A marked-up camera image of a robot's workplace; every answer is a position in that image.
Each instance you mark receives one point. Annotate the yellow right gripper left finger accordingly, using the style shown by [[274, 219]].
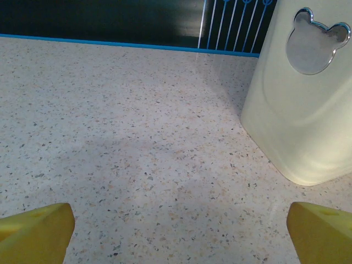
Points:
[[35, 236]]

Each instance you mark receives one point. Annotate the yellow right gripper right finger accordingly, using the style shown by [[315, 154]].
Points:
[[324, 239]]

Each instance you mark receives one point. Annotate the cream knife block holder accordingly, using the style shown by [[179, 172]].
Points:
[[299, 115]]

